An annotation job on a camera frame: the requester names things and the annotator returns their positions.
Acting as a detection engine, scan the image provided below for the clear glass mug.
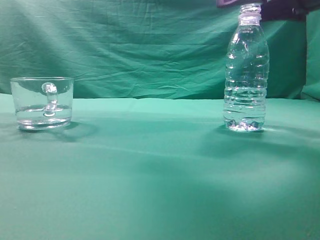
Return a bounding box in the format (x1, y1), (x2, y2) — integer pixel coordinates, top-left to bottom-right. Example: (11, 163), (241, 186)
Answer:
(10, 76), (74, 131)

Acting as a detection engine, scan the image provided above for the green backdrop cloth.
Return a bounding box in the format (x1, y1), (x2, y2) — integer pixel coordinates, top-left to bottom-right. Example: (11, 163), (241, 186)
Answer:
(0, 0), (320, 102)

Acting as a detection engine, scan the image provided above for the green table cloth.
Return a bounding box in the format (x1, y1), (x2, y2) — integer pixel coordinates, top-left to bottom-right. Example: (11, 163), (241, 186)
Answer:
(0, 94), (320, 240)

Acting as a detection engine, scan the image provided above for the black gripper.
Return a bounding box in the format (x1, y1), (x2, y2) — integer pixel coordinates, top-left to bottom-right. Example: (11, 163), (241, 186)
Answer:
(216, 0), (320, 21)

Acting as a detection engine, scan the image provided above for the clear plastic water bottle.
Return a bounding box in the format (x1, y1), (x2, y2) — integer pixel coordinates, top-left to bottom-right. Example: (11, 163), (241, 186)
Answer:
(223, 2), (270, 132)

